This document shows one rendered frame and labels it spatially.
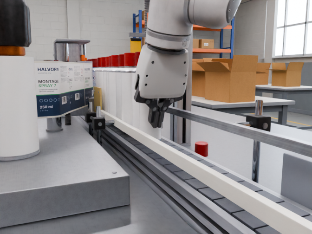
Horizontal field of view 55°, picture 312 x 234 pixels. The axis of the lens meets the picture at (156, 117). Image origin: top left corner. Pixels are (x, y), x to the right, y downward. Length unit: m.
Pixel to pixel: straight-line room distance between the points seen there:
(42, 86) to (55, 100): 0.05
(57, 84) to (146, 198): 0.44
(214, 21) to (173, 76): 0.14
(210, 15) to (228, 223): 0.31
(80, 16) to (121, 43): 1.28
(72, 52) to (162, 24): 0.63
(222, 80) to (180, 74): 1.93
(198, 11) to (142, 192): 0.32
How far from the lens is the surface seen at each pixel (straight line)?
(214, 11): 0.51
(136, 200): 0.52
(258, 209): 0.33
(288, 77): 5.00
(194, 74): 3.04
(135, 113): 0.73
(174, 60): 0.58
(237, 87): 2.50
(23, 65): 0.60
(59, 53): 1.13
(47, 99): 0.83
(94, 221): 0.46
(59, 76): 0.85
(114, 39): 8.57
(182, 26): 0.55
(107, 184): 0.48
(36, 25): 8.40
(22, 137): 0.61
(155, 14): 0.55
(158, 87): 0.59
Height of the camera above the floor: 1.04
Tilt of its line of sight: 9 degrees down
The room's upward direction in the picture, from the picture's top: straight up
